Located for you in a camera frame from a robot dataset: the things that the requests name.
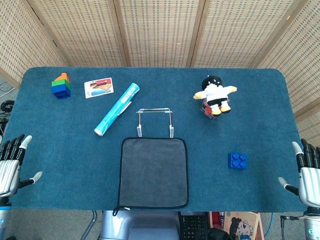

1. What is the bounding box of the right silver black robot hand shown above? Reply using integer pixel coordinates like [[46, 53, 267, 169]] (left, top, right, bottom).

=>
[[278, 138, 320, 208]]

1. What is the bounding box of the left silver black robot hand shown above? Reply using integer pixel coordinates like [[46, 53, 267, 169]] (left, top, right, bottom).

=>
[[0, 134, 43, 198]]

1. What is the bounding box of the blue grey cloth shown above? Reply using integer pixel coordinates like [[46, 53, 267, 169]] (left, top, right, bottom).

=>
[[112, 136, 189, 217]]

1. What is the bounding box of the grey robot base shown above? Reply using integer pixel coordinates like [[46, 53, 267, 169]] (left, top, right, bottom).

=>
[[99, 210, 181, 240]]

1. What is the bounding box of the teal felt table mat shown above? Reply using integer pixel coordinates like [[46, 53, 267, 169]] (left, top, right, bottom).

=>
[[0, 66, 309, 213]]

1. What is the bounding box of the blue toy brick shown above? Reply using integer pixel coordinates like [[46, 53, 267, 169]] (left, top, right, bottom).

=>
[[227, 152, 248, 171], [51, 84, 72, 100]]

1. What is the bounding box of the wooden board with cartoon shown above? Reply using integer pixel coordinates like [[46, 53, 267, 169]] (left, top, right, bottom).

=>
[[223, 211, 263, 240]]

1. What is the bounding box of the green toy brick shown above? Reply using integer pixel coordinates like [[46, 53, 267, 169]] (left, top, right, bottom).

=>
[[51, 78, 71, 89]]

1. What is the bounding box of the black rounded object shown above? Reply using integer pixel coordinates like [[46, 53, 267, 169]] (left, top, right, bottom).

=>
[[206, 227, 232, 240]]

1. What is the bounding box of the orange toy brick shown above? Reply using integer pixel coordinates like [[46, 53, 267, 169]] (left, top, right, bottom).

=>
[[54, 72, 71, 82]]

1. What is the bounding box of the teal plastic wrap roll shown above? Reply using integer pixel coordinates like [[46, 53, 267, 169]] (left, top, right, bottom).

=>
[[93, 82, 140, 137]]

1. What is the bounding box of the printed picture card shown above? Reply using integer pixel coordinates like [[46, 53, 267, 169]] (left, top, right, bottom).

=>
[[84, 77, 115, 99]]

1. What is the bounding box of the black keyboard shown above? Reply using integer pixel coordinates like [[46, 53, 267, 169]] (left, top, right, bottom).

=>
[[177, 211, 209, 240]]

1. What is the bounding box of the clear box of red caps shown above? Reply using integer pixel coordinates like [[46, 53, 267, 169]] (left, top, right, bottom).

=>
[[199, 97, 230, 121]]

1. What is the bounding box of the black white plush penguin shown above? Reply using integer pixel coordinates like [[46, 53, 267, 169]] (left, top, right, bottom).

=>
[[193, 74, 238, 116]]

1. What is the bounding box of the wicker folding screen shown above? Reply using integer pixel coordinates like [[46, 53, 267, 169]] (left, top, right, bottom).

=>
[[0, 0, 320, 141]]

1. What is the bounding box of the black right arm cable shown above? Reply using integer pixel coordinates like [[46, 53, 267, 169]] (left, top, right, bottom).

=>
[[279, 214, 307, 240]]

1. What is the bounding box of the thin blue cable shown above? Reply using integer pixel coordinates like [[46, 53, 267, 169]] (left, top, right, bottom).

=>
[[263, 212, 276, 238]]

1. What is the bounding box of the black cable coil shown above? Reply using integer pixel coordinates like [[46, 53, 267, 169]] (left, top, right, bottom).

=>
[[0, 99, 16, 118]]

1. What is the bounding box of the white wire drying rack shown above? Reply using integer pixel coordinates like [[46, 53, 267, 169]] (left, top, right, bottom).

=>
[[136, 107, 175, 139]]

